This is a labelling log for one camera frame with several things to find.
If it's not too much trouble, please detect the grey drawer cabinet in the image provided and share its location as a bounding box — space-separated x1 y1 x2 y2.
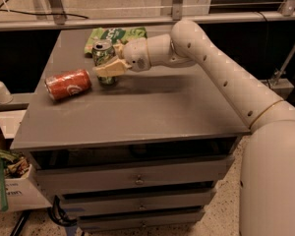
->
9 24 254 232

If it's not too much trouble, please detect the red coke can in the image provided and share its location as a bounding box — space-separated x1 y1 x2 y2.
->
45 69 91 100

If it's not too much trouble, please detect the green chip bag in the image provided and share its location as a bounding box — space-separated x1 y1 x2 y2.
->
85 27 148 54

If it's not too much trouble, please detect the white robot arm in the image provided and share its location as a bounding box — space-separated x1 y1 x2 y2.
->
95 20 295 236

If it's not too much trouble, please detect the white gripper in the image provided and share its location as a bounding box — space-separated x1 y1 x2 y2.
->
93 38 151 78

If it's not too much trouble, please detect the black cable bundle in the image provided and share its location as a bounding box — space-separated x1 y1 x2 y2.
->
46 196 78 228

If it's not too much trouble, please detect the green stick in box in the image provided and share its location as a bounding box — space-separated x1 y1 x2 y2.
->
0 148 18 211

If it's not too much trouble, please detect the metal frame rail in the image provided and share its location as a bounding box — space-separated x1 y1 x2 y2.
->
0 0 295 31

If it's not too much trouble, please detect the green soda can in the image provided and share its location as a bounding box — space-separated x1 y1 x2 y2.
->
91 39 116 86

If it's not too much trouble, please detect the white cardboard box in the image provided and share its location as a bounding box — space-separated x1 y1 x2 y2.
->
0 117 51 212

